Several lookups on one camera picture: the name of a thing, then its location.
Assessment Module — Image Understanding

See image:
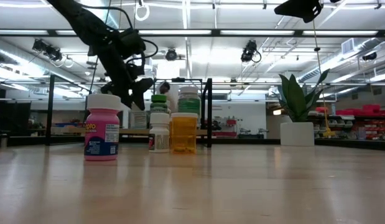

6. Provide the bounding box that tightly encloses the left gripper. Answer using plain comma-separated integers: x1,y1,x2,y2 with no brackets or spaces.
98,43,155,111

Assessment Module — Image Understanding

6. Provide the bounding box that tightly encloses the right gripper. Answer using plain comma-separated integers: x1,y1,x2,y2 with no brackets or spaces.
274,0,323,24

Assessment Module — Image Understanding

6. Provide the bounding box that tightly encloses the green caffeine bottle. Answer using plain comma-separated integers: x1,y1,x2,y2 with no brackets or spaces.
149,94,170,114

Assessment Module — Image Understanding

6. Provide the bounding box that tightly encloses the small white medicine bottle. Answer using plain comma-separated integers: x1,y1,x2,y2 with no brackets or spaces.
148,112,171,154

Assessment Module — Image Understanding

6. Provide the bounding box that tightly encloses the pink bottle white cap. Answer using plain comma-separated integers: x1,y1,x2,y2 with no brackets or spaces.
83,93,121,162

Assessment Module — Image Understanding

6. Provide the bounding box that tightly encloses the clear bottle green label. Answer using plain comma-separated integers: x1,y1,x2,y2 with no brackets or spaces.
177,86,202,129

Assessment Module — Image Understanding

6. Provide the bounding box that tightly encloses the orange vial white cap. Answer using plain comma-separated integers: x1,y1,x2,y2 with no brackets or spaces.
170,112,198,156

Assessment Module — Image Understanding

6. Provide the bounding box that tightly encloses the wooden shelf board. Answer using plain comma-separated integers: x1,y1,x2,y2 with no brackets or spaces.
119,128,208,136

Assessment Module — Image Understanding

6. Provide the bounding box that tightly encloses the green potted plant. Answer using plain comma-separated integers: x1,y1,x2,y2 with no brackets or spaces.
277,68,332,123

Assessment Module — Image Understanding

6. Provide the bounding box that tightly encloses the black background cabinet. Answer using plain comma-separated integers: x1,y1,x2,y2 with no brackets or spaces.
0,101,32,147

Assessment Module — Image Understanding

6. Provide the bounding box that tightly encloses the white plant pot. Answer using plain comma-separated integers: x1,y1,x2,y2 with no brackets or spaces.
279,121,315,147

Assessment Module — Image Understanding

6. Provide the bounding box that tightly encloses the rack with red bins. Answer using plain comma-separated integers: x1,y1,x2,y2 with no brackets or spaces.
315,104,385,141

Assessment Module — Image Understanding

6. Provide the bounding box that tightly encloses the yellow hanging tool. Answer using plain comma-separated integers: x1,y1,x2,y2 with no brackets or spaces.
322,107,336,139

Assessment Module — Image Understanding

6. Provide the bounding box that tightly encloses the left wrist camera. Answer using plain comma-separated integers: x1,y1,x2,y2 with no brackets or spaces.
119,28,146,58

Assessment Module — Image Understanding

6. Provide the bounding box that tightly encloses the black mounted camera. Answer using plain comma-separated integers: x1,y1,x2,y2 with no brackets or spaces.
165,48,178,62
240,39,262,63
32,39,64,62

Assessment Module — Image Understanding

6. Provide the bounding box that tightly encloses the overhead light bar frame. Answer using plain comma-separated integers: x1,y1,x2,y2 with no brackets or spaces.
0,28,385,37

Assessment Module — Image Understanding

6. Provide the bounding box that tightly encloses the black aluminium table frame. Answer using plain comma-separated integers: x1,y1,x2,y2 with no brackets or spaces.
0,136,385,152

